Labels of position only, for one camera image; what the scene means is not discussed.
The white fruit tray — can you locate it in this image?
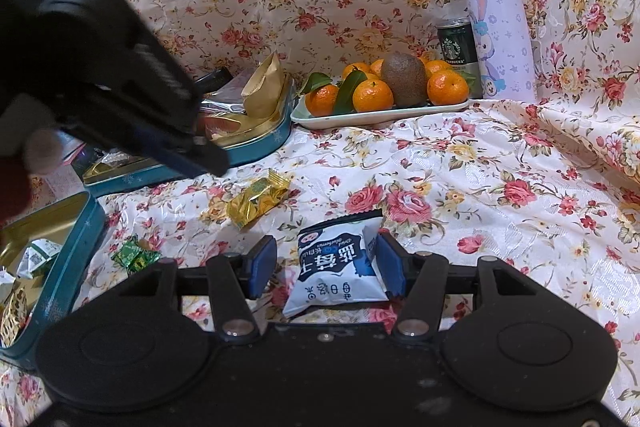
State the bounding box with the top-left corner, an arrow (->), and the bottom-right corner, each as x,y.
289,98 -> 471,131

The brown kiwi fruit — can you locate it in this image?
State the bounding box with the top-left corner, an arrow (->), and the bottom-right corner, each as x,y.
380,52 -> 428,108

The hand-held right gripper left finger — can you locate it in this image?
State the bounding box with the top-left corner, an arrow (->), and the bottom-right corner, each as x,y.
115,235 -> 278,341

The gold and black patterned packet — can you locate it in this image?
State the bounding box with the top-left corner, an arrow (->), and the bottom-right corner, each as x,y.
0,284 -> 29,349

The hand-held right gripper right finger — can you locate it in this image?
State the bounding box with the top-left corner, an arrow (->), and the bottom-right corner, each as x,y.
375,231 -> 539,338

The blue and white snack packet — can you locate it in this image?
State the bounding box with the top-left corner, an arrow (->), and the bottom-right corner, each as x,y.
282,209 -> 389,319

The green and white snack packet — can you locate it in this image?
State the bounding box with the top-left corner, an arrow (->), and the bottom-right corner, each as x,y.
16,241 -> 64,279

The green coffee can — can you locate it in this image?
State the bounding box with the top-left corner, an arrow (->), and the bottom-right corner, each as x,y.
437,17 -> 482,100

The person's left hand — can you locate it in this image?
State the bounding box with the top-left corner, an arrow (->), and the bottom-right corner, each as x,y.
25,127 -> 62,176

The gold candy packet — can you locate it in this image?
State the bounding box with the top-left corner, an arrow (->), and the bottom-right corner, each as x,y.
226,168 -> 292,231

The small green candy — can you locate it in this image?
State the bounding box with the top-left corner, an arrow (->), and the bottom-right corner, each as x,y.
112,236 -> 162,276

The purple cartoon water bottle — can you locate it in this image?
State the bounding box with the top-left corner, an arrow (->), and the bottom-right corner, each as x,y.
452,0 -> 539,104

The green citrus leaf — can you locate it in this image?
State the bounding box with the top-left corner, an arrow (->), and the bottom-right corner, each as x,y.
333,70 -> 369,116
299,71 -> 334,96

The teal tin tray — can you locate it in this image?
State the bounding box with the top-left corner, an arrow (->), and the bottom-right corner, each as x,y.
0,191 -> 107,371

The teal tin with snacks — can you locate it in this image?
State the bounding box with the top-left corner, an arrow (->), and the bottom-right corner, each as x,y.
82,72 -> 294,186

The brown paper snack packet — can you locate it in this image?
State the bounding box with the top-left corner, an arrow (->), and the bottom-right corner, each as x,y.
241,51 -> 287,118

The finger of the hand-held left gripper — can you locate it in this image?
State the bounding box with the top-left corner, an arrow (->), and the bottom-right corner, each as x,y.
125,123 -> 232,178

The pile of assorted snacks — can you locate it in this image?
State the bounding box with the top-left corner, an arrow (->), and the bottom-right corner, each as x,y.
84,113 -> 253,182

